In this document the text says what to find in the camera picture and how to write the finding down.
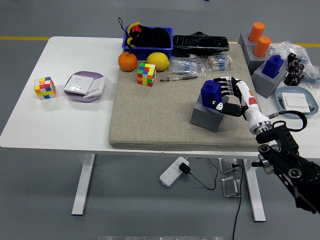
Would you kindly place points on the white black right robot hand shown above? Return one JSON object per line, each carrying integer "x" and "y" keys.
{"x": 251, "y": 107}

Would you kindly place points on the blue square seal stamp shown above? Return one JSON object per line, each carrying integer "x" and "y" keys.
{"x": 273, "y": 66}
{"x": 210, "y": 93}

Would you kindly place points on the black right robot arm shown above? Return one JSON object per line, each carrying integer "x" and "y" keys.
{"x": 282, "y": 140}

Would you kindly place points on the grey holder block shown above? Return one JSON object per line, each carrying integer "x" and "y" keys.
{"x": 252, "y": 61}
{"x": 203, "y": 118}
{"x": 266, "y": 85}
{"x": 243, "y": 41}

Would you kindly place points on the black cylindrical capacitor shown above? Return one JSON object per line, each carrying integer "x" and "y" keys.
{"x": 298, "y": 79}
{"x": 300, "y": 67}
{"x": 293, "y": 66}
{"x": 291, "y": 57}
{"x": 288, "y": 78}

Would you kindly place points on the clear bag brown resistors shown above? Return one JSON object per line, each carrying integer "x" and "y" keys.
{"x": 220, "y": 62}

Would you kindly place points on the small metal connector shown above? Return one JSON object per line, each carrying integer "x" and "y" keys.
{"x": 311, "y": 107}

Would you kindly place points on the orange cylinder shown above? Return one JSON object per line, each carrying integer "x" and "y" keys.
{"x": 257, "y": 31}
{"x": 262, "y": 46}

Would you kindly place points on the light blue plastic tray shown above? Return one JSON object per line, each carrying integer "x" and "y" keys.
{"x": 313, "y": 100}

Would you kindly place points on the clear plastic bags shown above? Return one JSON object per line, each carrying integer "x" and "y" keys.
{"x": 282, "y": 48}

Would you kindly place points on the clear bag blue resistors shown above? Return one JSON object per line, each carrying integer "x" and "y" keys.
{"x": 185, "y": 66}

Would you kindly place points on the black wrapped long object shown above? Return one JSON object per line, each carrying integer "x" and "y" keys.
{"x": 200, "y": 43}

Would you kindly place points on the black plug adapter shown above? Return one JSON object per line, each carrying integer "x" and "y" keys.
{"x": 185, "y": 168}

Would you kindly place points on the white table leg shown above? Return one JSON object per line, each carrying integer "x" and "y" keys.
{"x": 82, "y": 187}
{"x": 257, "y": 200}

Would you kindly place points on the grey-brown fabric mat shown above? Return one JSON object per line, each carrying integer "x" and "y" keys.
{"x": 150, "y": 112}

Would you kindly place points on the yellow lemon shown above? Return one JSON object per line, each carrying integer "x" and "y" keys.
{"x": 158, "y": 61}

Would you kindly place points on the white power strip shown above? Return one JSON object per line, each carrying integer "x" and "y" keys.
{"x": 170, "y": 175}

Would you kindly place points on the colourful puzzle cube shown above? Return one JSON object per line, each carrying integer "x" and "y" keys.
{"x": 45, "y": 88}
{"x": 146, "y": 75}

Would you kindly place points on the blue plastic bin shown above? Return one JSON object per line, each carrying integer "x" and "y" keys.
{"x": 150, "y": 53}

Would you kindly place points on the black cloth pouch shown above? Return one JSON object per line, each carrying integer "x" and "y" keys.
{"x": 155, "y": 37}

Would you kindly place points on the orange mandarin fruit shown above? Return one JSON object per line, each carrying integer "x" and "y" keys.
{"x": 127, "y": 62}

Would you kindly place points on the yellow red plastic tool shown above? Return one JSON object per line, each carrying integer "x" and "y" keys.
{"x": 129, "y": 29}

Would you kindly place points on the purple plastic tray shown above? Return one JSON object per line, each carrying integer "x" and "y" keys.
{"x": 87, "y": 74}

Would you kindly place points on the white switch panel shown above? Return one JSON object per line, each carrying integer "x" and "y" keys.
{"x": 96, "y": 86}
{"x": 295, "y": 102}

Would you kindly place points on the metal bracket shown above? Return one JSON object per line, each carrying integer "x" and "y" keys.
{"x": 226, "y": 165}
{"x": 230, "y": 186}

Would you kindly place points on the white wall socket panel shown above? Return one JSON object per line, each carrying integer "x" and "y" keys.
{"x": 77, "y": 83}

